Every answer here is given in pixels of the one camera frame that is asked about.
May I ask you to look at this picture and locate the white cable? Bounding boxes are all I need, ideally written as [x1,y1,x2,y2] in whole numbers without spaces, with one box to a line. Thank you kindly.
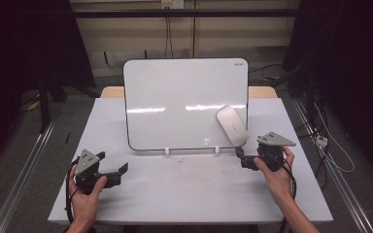
[313,102,356,174]

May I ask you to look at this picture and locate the aluminium floor rail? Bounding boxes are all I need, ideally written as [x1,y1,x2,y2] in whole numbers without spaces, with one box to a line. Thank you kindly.
[0,117,57,233]
[291,97,373,233]

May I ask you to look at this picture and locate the black horizontal metal beam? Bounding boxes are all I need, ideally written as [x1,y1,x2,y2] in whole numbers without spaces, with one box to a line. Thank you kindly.
[72,8,302,18]

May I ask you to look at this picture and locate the white whiteboard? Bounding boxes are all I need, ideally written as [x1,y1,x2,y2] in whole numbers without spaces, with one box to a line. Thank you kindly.
[122,57,251,152]

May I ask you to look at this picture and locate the white power adapter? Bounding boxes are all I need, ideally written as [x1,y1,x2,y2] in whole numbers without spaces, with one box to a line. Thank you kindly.
[315,134,329,148]

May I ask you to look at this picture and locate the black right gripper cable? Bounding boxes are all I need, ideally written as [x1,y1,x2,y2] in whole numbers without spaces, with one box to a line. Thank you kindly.
[277,154,298,233]

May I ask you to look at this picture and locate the black metal stand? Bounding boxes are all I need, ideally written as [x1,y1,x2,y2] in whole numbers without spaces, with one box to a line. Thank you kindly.
[37,72,68,134]

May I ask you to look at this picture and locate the person's right hand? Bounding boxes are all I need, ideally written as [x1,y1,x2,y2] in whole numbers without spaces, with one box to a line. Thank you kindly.
[253,145,296,206]

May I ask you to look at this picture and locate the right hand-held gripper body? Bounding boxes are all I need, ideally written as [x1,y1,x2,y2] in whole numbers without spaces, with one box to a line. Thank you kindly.
[255,131,297,173]

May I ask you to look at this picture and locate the wooden table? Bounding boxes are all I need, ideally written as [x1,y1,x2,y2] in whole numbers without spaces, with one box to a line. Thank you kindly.
[99,85,279,100]

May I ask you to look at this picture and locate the white whiteboard eraser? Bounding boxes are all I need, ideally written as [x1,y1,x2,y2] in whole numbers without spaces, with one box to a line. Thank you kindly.
[216,105,250,148]

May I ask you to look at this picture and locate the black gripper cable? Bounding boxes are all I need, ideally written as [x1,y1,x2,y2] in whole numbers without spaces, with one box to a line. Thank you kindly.
[277,154,298,233]
[64,157,80,225]

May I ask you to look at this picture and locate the person's left hand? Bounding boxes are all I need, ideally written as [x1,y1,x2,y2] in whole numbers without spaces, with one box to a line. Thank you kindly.
[67,165,109,228]

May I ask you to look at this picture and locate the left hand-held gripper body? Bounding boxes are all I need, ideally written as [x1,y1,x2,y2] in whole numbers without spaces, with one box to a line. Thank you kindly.
[75,148,109,195]

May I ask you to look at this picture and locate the black curtain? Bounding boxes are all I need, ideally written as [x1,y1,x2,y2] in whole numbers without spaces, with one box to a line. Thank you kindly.
[0,0,96,169]
[282,0,373,187]

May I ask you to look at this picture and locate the white wall socket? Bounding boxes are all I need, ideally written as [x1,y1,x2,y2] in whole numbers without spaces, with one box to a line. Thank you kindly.
[160,0,186,10]

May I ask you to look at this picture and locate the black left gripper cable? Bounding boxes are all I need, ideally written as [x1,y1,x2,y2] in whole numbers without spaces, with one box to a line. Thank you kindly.
[64,157,80,225]

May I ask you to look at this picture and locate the black hanging cables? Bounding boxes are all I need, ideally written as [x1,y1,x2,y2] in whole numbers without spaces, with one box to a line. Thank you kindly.
[164,17,175,59]

